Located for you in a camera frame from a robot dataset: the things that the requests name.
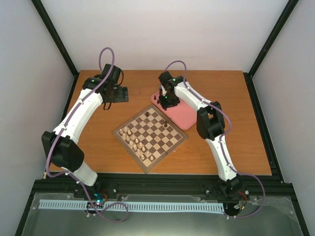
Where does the pink tray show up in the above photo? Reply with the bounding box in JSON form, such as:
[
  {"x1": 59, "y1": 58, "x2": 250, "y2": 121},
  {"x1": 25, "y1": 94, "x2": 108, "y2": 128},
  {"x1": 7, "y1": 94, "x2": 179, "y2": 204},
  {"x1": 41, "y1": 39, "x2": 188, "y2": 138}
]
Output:
[{"x1": 150, "y1": 91, "x2": 197, "y2": 130}]

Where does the light blue cable duct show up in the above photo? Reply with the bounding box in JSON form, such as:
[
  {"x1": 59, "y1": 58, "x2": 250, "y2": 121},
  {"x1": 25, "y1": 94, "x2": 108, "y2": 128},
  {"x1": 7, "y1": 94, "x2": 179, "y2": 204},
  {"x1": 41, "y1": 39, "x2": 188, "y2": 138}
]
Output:
[{"x1": 38, "y1": 200, "x2": 224, "y2": 214}]

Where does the black aluminium frame rail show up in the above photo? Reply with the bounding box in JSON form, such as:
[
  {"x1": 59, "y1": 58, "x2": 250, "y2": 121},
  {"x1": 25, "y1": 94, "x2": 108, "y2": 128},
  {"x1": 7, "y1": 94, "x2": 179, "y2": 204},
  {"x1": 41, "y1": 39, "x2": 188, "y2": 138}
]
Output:
[{"x1": 31, "y1": 172, "x2": 293, "y2": 200}]

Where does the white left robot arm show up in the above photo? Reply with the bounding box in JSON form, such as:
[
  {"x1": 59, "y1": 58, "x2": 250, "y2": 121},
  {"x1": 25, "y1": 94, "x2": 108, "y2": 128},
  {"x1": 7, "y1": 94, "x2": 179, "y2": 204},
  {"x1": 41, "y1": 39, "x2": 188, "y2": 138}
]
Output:
[{"x1": 41, "y1": 64, "x2": 128, "y2": 198}]

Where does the wooden chessboard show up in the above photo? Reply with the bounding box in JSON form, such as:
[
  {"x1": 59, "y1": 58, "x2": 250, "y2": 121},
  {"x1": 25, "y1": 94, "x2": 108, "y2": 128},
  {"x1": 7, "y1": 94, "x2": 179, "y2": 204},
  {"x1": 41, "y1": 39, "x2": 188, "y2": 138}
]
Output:
[{"x1": 113, "y1": 105, "x2": 188, "y2": 173}]

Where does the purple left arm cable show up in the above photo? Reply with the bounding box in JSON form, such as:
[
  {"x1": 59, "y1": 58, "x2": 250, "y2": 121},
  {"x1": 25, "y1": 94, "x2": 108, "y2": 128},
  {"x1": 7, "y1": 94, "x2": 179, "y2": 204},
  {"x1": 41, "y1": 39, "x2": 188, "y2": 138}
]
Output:
[{"x1": 45, "y1": 47, "x2": 129, "y2": 223}]

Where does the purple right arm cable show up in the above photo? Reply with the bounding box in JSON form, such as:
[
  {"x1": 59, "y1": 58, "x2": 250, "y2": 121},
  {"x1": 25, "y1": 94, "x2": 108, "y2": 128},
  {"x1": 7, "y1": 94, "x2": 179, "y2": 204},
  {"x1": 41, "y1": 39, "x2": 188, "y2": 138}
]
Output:
[{"x1": 164, "y1": 60, "x2": 266, "y2": 219}]

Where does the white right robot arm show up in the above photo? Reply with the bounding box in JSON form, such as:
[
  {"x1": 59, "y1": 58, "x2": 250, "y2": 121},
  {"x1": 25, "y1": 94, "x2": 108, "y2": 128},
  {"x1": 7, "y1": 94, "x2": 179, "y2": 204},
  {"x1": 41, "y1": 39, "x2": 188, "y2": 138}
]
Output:
[{"x1": 158, "y1": 71, "x2": 241, "y2": 199}]

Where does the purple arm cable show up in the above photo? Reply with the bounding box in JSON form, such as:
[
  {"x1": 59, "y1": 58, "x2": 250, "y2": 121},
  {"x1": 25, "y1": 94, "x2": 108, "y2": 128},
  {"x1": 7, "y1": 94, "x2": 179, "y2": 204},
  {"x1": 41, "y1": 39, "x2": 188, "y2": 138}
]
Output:
[
  {"x1": 45, "y1": 47, "x2": 129, "y2": 223},
  {"x1": 164, "y1": 60, "x2": 266, "y2": 219}
]

